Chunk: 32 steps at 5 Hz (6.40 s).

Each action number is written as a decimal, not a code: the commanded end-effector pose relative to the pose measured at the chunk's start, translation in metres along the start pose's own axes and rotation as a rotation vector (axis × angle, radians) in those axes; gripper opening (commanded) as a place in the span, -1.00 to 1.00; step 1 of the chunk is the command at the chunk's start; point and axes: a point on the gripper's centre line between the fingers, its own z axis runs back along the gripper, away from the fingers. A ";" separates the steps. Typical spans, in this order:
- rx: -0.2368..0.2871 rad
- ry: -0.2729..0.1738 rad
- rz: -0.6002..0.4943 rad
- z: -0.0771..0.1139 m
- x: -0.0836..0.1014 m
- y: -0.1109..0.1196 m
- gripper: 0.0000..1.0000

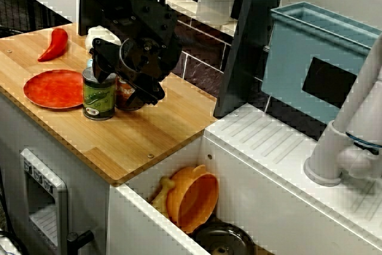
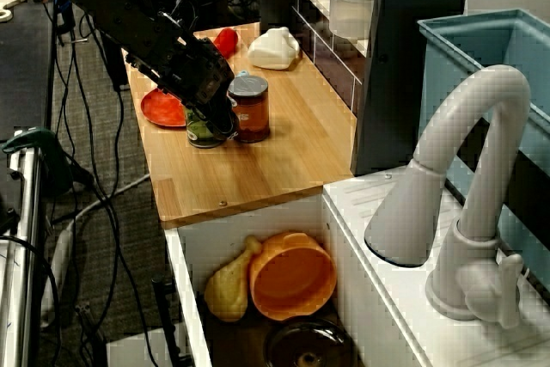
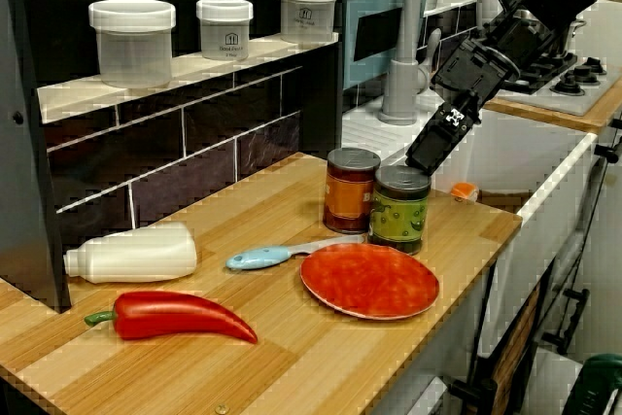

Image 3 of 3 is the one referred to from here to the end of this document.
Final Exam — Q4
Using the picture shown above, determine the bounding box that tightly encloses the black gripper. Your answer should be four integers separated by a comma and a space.
405, 35, 519, 177

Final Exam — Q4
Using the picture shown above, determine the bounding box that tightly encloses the brown beans can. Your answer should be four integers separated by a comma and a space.
324, 147, 382, 234

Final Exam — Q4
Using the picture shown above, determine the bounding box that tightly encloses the orange plastic bowl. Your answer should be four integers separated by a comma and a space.
450, 182, 480, 202

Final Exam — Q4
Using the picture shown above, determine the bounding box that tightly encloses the white toy sink unit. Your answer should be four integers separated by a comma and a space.
339, 93, 600, 222

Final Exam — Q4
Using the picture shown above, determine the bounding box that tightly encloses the gray toy faucet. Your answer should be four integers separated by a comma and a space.
378, 0, 501, 127

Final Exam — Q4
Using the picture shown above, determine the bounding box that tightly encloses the green peas can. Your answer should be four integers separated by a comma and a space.
367, 165, 432, 257

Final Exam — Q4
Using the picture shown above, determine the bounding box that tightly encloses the dark shelf unit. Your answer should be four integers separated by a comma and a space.
0, 0, 351, 315

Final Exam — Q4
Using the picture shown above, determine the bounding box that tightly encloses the black burner grate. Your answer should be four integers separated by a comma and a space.
504, 52, 580, 95

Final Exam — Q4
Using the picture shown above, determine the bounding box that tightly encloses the red round plate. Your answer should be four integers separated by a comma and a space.
299, 243, 440, 322

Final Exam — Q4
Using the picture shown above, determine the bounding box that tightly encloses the gray toy stove top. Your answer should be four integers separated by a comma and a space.
485, 52, 622, 118

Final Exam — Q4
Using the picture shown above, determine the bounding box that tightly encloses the blue plastic bin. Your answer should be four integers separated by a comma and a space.
343, 0, 437, 91

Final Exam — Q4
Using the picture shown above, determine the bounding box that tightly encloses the silver metal pot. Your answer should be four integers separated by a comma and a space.
514, 9, 588, 55

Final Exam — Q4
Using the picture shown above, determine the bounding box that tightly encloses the tall printed plastic jar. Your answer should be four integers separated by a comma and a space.
277, 0, 341, 46

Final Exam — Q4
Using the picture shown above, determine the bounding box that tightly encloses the small printed plastic jar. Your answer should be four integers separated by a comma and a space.
195, 0, 255, 62

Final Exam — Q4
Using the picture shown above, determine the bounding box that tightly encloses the green plastic object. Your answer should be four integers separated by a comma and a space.
562, 354, 622, 415

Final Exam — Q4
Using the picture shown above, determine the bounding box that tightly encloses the red chili pepper toy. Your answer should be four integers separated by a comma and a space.
84, 291, 259, 345

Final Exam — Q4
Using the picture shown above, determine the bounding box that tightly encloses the large clear plastic jar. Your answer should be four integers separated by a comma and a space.
87, 0, 177, 88

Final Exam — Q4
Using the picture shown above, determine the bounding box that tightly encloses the black cabinet handle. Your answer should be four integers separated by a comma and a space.
540, 288, 591, 356
448, 377, 500, 407
593, 142, 622, 165

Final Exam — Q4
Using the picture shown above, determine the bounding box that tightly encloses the blue handled toy knife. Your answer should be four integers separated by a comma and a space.
225, 234, 366, 272

